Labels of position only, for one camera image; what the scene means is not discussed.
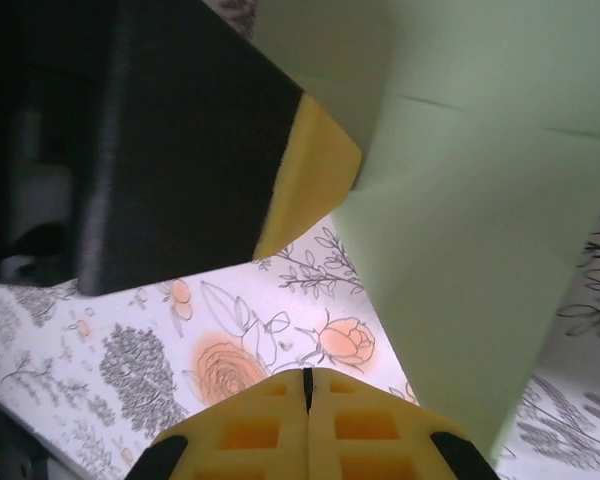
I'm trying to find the green cloth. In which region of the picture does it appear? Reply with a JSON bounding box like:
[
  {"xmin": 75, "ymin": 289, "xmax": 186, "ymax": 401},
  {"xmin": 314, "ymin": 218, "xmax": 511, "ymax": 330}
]
[{"xmin": 252, "ymin": 0, "xmax": 600, "ymax": 464}]

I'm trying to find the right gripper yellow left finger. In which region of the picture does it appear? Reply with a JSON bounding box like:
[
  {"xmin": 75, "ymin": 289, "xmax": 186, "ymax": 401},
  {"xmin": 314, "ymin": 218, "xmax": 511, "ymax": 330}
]
[{"xmin": 132, "ymin": 368, "xmax": 312, "ymax": 480}]

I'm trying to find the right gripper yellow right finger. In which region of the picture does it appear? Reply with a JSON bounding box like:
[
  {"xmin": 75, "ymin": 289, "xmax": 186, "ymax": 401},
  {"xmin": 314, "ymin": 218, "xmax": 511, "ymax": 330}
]
[{"xmin": 306, "ymin": 367, "xmax": 497, "ymax": 480}]

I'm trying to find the floral table cover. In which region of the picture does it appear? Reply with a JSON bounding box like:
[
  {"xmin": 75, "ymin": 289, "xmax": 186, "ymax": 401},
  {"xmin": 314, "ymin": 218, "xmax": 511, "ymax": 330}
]
[{"xmin": 0, "ymin": 209, "xmax": 600, "ymax": 480}]

